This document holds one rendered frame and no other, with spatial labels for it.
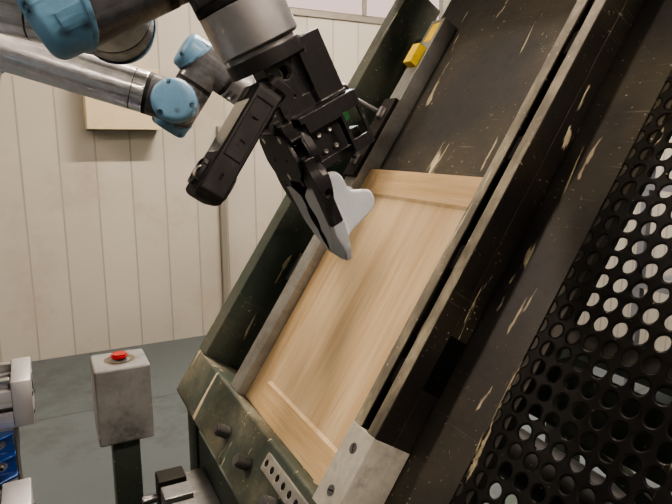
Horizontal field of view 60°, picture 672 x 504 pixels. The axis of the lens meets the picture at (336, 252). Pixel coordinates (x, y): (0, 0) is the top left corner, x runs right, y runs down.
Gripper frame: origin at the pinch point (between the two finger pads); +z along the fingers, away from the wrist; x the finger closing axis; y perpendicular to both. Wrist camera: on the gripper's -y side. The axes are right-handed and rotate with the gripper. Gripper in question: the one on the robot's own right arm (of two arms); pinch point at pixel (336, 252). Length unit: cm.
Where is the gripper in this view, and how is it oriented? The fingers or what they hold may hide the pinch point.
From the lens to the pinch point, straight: 58.3
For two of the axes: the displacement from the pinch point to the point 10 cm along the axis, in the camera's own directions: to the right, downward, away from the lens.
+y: 7.9, -5.3, 3.1
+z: 4.1, 8.3, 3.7
